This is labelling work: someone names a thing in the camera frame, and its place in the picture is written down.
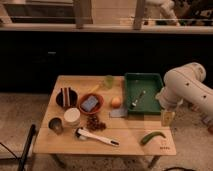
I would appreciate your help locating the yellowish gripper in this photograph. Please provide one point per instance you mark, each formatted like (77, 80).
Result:
(167, 117)

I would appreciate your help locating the green pepper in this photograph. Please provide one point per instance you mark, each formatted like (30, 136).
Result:
(151, 135)

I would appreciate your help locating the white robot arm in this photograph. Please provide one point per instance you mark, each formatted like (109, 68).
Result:
(184, 83)

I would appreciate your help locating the small utensil in tray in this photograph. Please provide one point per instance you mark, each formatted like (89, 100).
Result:
(134, 103)

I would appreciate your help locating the green plastic tray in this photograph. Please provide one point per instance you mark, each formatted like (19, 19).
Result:
(134, 84)

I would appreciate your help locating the grey flat card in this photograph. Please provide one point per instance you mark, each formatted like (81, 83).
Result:
(118, 113)

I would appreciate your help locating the orange round fruit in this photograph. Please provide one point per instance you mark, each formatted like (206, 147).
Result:
(116, 102)

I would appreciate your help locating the translucent green cup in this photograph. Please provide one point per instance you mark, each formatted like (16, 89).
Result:
(108, 81)

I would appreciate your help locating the bunch of dark grapes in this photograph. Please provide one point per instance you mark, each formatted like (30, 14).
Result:
(94, 124)

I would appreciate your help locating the yellow wooden utensil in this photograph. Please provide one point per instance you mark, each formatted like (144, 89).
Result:
(94, 89)

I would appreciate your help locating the blue sponge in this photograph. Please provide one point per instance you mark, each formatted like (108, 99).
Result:
(89, 103)

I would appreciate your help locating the terracotta bowl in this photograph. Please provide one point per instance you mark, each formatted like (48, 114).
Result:
(96, 109)

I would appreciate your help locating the wooden table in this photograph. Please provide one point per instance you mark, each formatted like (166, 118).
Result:
(128, 132)

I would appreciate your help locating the white round lidded container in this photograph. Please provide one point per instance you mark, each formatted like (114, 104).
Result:
(72, 116)

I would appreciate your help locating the dark bowl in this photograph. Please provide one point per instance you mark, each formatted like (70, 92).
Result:
(73, 98)

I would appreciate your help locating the striped block in bowl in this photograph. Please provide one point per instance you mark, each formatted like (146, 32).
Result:
(66, 97)

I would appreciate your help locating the metal cup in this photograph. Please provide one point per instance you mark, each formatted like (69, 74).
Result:
(55, 124)

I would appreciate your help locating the black stand on floor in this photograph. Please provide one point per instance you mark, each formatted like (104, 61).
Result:
(23, 158)

